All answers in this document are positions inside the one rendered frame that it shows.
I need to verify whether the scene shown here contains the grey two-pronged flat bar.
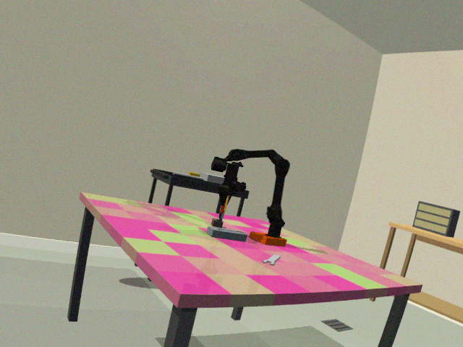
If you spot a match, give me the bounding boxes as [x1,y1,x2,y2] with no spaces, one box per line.
[263,255,280,265]

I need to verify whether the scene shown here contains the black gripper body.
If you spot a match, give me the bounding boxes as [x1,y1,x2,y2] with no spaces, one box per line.
[217,173,238,193]

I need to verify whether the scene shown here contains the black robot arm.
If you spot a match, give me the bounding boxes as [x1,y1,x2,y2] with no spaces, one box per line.
[211,149,289,239]

